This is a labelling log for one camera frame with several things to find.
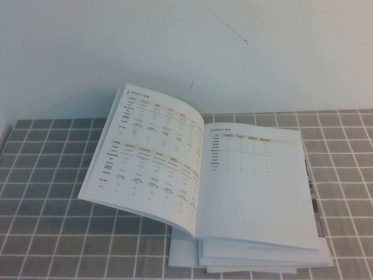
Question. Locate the AgileX brochure with robot cover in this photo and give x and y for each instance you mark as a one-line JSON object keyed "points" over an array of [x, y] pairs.
{"points": [[320, 229], [247, 189]]}

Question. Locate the checked tablecloth with white grid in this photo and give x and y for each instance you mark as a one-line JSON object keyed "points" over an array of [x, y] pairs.
{"points": [[58, 233]]}

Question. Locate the large white brochure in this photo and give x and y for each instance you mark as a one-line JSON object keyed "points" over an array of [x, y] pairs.
{"points": [[182, 251]]}

